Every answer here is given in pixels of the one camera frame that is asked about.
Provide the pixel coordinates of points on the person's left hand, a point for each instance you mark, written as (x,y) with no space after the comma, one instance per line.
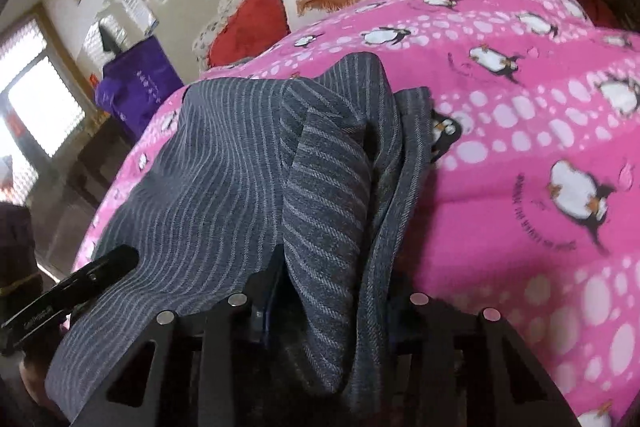
(32,382)

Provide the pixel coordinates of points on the red cushion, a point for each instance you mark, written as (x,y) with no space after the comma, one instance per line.
(250,27)

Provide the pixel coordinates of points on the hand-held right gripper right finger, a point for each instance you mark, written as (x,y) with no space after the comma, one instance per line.
(425,332)

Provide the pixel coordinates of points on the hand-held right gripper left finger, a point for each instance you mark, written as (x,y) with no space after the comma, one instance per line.
(227,332)

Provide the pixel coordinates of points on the lattice window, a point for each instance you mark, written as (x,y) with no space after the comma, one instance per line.
(45,107)

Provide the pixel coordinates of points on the purple shopping bag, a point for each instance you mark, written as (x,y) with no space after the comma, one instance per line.
(135,87)

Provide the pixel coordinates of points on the person's dark maroon clothing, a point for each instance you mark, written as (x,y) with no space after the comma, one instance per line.
(15,247)

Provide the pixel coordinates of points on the dark wooden chair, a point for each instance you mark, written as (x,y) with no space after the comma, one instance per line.
(95,167)

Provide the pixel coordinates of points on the white wall calendar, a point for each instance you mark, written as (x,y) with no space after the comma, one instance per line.
(137,4)

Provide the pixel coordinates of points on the pink penguin print blanket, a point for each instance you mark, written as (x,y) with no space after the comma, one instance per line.
(525,157)

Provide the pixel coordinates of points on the red cloth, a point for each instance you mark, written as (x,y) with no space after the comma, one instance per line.
(590,4)

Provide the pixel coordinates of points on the grey striped suit jacket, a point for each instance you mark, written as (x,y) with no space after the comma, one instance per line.
(225,167)

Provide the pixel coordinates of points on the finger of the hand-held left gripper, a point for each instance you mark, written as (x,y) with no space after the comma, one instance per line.
(107,267)

